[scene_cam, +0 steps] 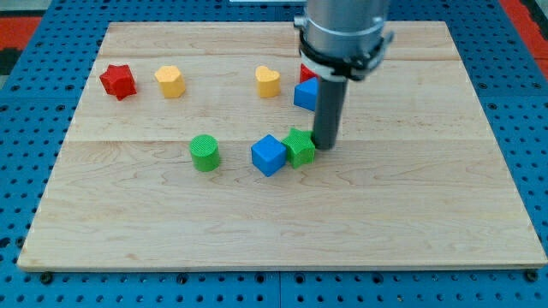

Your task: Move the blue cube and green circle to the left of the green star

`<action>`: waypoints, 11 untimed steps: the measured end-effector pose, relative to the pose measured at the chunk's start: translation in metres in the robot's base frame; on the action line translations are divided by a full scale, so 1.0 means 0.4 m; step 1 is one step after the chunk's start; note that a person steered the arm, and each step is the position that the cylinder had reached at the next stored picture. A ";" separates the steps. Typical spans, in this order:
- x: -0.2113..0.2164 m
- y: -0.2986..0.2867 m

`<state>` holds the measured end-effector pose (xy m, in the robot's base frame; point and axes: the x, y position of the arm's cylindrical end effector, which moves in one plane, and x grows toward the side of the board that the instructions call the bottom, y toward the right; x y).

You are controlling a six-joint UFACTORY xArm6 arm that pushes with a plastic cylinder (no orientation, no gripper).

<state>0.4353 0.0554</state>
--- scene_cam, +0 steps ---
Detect blue cube block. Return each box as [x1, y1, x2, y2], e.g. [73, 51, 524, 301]
[251, 134, 286, 177]

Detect green star block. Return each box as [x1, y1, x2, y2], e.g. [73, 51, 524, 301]
[282, 127, 315, 169]

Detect red block behind arm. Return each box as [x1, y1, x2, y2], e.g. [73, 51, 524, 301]
[299, 63, 317, 83]

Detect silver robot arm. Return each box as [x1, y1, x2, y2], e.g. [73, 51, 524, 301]
[294, 0, 394, 82]

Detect red star block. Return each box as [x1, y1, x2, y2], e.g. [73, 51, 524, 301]
[99, 64, 137, 101]

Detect blue triangle block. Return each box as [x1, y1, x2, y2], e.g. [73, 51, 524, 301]
[294, 77, 318, 111]

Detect green cylinder block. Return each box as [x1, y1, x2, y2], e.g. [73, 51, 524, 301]
[189, 134, 220, 172]

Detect yellow heart block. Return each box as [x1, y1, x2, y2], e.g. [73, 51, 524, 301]
[255, 66, 281, 98]

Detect wooden board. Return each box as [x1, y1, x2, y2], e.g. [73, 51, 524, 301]
[18, 21, 547, 272]

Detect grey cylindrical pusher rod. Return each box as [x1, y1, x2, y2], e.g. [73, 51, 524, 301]
[313, 78, 348, 151]

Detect yellow hexagon block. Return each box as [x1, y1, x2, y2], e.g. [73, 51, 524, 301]
[154, 66, 186, 98]

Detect black cable clamp ring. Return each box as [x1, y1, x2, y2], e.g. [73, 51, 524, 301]
[297, 29, 396, 82]

